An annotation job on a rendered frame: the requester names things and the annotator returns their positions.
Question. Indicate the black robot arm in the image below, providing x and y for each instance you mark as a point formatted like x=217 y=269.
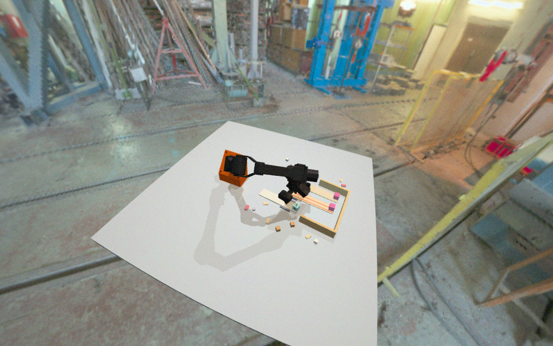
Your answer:
x=298 y=173

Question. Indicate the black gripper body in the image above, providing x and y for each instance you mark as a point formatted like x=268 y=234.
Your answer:
x=286 y=196

